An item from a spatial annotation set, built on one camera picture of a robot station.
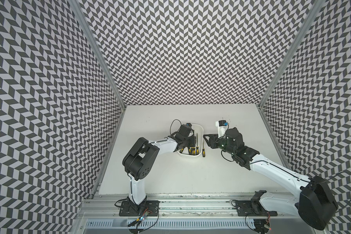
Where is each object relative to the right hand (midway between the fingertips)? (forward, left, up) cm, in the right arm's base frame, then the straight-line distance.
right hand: (205, 138), depth 80 cm
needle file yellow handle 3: (0, +6, -16) cm, 17 cm away
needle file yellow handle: (0, +14, -15) cm, 20 cm away
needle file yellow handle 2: (0, +9, -15) cm, 18 cm away
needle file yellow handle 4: (+2, +4, -16) cm, 16 cm away
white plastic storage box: (+16, +2, -13) cm, 20 cm away
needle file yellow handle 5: (0, 0, -16) cm, 16 cm away
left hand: (+6, +5, -14) cm, 16 cm away
